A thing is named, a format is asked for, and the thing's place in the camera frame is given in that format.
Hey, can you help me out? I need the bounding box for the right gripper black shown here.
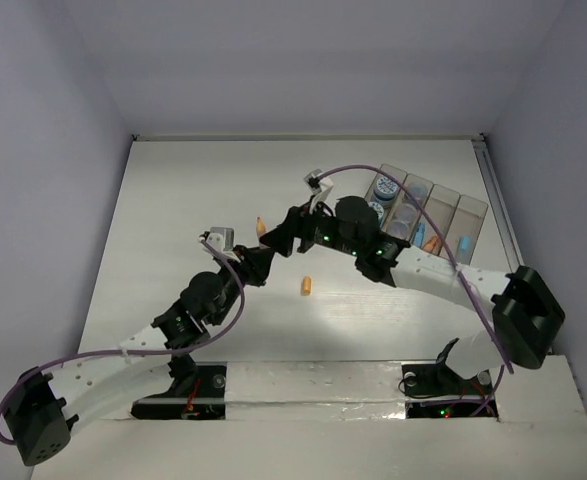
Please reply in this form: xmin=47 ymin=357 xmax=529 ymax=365
xmin=261 ymin=192 xmax=362 ymax=257

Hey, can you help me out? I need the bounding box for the orange marker pen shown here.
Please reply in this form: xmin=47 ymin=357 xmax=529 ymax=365
xmin=255 ymin=216 xmax=267 ymax=249

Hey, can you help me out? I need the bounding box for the small orange cap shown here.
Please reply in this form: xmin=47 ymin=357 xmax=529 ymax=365
xmin=300 ymin=276 xmax=312 ymax=296

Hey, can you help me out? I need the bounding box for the blue lid round jar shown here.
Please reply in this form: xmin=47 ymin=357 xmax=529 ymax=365
xmin=372 ymin=175 xmax=400 ymax=204
xmin=368 ymin=202 xmax=385 ymax=223

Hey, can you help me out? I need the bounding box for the clear jar of clips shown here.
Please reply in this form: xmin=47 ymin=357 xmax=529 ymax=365
xmin=386 ymin=220 xmax=412 ymax=240
xmin=407 ymin=182 xmax=430 ymax=204
xmin=393 ymin=202 xmax=419 ymax=224

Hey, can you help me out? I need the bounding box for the small light blue cap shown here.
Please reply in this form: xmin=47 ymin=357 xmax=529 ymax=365
xmin=456 ymin=236 xmax=471 ymax=263

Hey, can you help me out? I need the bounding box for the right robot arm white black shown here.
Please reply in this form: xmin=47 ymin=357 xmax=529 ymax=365
xmin=259 ymin=196 xmax=565 ymax=392

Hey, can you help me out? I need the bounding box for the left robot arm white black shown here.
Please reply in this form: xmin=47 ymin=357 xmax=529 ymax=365
xmin=0 ymin=243 xmax=274 ymax=467

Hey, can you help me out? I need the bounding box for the clear four-compartment organizer tray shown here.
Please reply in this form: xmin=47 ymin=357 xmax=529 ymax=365
xmin=365 ymin=164 xmax=488 ymax=264

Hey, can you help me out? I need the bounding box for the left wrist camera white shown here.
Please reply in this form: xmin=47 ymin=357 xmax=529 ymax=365
xmin=199 ymin=227 xmax=238 ymax=261

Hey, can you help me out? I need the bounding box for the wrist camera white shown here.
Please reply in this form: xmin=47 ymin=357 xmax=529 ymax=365
xmin=304 ymin=169 xmax=334 ymax=212
xmin=199 ymin=227 xmax=238 ymax=261

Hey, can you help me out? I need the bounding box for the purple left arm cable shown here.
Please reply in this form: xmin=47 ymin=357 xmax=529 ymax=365
xmin=0 ymin=239 xmax=247 ymax=446

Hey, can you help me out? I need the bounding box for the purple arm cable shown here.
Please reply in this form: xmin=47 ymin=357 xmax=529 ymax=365
xmin=305 ymin=164 xmax=515 ymax=419
xmin=0 ymin=239 xmax=247 ymax=446

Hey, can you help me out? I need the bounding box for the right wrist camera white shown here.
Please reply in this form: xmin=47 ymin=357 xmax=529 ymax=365
xmin=304 ymin=169 xmax=334 ymax=212

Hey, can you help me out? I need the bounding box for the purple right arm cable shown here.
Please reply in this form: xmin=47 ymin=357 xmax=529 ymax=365
xmin=305 ymin=164 xmax=515 ymax=419

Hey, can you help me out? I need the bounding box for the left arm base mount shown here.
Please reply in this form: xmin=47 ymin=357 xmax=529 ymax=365
xmin=130 ymin=354 xmax=227 ymax=421

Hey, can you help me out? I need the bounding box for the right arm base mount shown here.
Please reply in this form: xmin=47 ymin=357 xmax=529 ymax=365
xmin=398 ymin=339 xmax=498 ymax=419

